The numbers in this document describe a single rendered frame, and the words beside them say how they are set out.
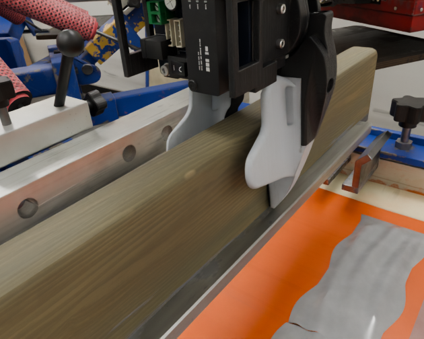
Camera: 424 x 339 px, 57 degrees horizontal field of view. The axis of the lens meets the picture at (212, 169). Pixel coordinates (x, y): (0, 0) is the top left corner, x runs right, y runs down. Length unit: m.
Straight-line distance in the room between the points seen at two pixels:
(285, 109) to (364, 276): 0.22
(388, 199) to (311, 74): 0.32
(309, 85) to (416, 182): 0.33
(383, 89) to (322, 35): 2.18
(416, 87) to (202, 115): 2.13
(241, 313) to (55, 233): 0.23
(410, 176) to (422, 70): 1.81
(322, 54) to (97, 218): 0.13
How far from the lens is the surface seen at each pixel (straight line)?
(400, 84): 2.37
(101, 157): 0.47
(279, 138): 0.23
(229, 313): 0.36
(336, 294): 0.38
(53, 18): 0.87
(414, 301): 0.40
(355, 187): 0.47
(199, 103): 0.25
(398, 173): 0.53
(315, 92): 0.23
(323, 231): 0.45
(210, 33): 0.17
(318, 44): 0.22
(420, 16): 1.12
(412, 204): 0.52
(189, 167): 0.20
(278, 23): 0.21
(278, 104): 0.22
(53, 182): 0.44
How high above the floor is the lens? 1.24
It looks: 30 degrees down
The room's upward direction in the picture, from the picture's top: 4 degrees counter-clockwise
